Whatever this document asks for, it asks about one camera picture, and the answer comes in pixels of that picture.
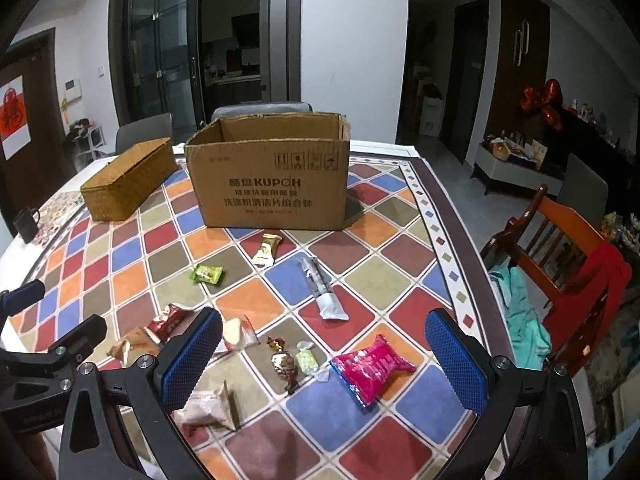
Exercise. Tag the white low cabinet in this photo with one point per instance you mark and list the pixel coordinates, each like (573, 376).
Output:
(497, 171)

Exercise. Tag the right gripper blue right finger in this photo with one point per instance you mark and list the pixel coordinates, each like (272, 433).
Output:
(454, 352)

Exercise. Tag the gold snack wrapper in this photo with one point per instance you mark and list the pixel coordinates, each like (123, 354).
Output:
(267, 251)

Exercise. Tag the brown cardboard box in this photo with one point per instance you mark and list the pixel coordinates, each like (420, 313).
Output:
(271, 171)

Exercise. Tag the green candy packet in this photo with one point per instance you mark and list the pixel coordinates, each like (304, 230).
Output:
(202, 273)

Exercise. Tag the pink snack bag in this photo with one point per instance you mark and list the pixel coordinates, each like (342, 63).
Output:
(365, 372)

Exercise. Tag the grey silver snack stick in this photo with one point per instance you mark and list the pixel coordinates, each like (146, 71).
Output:
(330, 307)

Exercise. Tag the grey dining chair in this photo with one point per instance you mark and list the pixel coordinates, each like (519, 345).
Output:
(151, 128)
(260, 108)

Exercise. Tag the white shoe rack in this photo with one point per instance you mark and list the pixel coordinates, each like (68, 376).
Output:
(84, 142)

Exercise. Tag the grey dining chair left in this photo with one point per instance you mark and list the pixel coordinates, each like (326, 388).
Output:
(151, 128)

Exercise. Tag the clear packet yellow pastry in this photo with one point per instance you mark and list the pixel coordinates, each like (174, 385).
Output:
(237, 334)

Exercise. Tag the pale green small candy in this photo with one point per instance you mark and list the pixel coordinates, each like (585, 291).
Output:
(305, 359)

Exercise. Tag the patterned floral placemat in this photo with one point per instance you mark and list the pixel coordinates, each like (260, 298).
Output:
(55, 213)

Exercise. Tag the black mug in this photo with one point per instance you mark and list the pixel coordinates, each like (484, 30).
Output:
(26, 223)

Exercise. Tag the white box on floor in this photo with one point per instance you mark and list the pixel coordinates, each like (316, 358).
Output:
(431, 117)

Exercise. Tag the woven wicker basket box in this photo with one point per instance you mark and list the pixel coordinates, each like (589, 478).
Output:
(115, 192)

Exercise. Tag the teal cloth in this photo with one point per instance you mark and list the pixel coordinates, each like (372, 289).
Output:
(530, 340)

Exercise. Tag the red heart balloons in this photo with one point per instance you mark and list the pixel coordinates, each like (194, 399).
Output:
(548, 100)

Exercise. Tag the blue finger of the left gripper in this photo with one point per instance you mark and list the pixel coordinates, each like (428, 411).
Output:
(80, 342)
(17, 300)

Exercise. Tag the red fu door poster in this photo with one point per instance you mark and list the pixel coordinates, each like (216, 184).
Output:
(14, 127)

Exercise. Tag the red gold candy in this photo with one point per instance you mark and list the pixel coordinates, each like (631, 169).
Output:
(283, 364)

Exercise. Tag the white intercom panel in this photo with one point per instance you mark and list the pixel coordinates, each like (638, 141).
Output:
(72, 90)

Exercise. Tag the glass sliding door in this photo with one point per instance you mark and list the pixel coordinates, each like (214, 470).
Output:
(152, 64)

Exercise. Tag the beige snack bag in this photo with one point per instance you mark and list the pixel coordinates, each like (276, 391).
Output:
(208, 408)

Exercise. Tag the orange wooden chair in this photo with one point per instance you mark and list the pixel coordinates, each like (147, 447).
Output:
(581, 274)

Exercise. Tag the grey dining chair centre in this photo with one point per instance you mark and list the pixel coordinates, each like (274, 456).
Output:
(260, 108)

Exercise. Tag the dark wooden door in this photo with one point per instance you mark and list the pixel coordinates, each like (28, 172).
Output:
(34, 160)

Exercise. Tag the red white snack packet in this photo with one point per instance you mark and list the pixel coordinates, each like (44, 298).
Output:
(165, 323)

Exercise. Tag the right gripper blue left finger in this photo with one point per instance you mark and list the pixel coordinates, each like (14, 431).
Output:
(182, 361)

